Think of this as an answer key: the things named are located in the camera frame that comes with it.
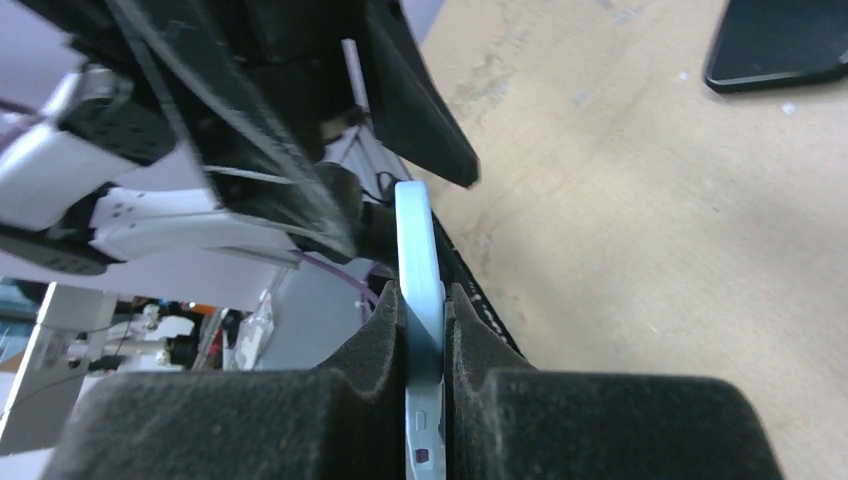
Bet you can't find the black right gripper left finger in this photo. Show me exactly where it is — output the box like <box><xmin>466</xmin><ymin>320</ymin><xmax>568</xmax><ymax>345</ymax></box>
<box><xmin>43</xmin><ymin>284</ymin><xmax>406</xmax><ymax>479</ymax></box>

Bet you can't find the light blue phone case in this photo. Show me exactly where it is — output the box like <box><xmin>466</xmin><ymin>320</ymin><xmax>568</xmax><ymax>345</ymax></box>
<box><xmin>395</xmin><ymin>181</ymin><xmax>445</xmax><ymax>479</ymax></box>

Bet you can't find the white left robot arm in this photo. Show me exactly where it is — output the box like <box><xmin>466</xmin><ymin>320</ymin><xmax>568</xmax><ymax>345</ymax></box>
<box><xmin>1</xmin><ymin>1</ymin><xmax>480</xmax><ymax>276</ymax></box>

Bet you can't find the silver-edged black-screen phone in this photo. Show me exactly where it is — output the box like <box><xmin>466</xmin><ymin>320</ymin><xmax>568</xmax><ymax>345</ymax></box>
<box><xmin>703</xmin><ymin>0</ymin><xmax>847</xmax><ymax>94</ymax></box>

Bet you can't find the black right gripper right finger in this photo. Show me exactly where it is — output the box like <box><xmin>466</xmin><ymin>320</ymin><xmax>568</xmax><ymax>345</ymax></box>
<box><xmin>446</xmin><ymin>285</ymin><xmax>783</xmax><ymax>479</ymax></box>

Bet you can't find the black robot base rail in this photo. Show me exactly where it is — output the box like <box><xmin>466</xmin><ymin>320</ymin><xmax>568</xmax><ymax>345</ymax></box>
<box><xmin>432</xmin><ymin>214</ymin><xmax>524</xmax><ymax>357</ymax></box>

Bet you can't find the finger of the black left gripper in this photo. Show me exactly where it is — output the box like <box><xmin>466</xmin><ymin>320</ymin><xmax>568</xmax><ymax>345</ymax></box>
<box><xmin>360</xmin><ymin>1</ymin><xmax>480</xmax><ymax>188</ymax></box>
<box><xmin>107</xmin><ymin>1</ymin><xmax>356</xmax><ymax>257</ymax></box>

